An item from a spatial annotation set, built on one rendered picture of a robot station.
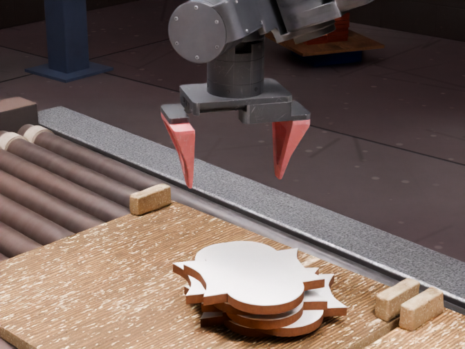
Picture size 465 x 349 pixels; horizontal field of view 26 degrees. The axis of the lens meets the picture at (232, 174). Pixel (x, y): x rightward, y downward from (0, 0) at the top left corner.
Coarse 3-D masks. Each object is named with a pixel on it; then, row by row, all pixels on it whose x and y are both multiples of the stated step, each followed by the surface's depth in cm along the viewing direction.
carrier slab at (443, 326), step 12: (444, 312) 106; (456, 312) 106; (432, 324) 103; (444, 324) 103; (456, 324) 103; (384, 336) 101; (396, 336) 101; (408, 336) 101; (420, 336) 101; (432, 336) 101; (444, 336) 101; (456, 336) 101; (372, 348) 99; (384, 348) 99; (396, 348) 99; (408, 348) 99; (420, 348) 99; (432, 348) 99; (444, 348) 99; (456, 348) 99
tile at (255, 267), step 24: (192, 264) 104; (216, 264) 104; (240, 264) 104; (264, 264) 104; (288, 264) 104; (216, 288) 99; (240, 288) 99; (264, 288) 99; (288, 288) 99; (312, 288) 101; (264, 312) 96
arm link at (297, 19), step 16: (288, 0) 93; (304, 0) 93; (320, 0) 93; (336, 0) 91; (352, 0) 91; (368, 0) 91; (288, 16) 94; (304, 16) 93; (320, 16) 92; (336, 16) 92
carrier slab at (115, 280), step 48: (96, 240) 122; (144, 240) 122; (192, 240) 122; (240, 240) 122; (0, 288) 111; (48, 288) 111; (96, 288) 111; (144, 288) 111; (336, 288) 111; (384, 288) 111; (0, 336) 104; (48, 336) 101; (96, 336) 101; (144, 336) 101; (192, 336) 101; (240, 336) 101; (336, 336) 101
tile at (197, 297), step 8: (208, 248) 110; (200, 256) 108; (176, 264) 106; (176, 272) 106; (192, 280) 103; (192, 288) 101; (200, 288) 101; (192, 296) 100; (200, 296) 100; (216, 304) 99; (224, 304) 99; (232, 312) 98; (240, 312) 98
